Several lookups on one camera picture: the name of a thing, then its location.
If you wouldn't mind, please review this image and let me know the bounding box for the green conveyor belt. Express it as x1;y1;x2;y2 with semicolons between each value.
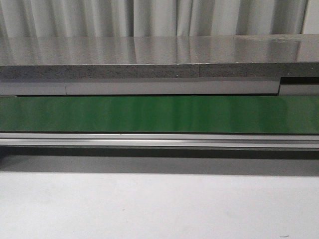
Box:
0;96;319;134

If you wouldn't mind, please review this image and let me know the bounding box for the grey granite counter slab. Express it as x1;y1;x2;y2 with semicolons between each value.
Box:
0;34;319;79

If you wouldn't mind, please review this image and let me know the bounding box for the grey cabinet panel under counter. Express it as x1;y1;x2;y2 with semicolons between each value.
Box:
0;77;319;96

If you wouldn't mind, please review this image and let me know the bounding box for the white pleated curtain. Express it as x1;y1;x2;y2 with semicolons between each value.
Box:
0;0;319;37

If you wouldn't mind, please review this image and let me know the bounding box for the aluminium conveyor frame rail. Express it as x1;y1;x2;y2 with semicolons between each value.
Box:
0;133;319;149

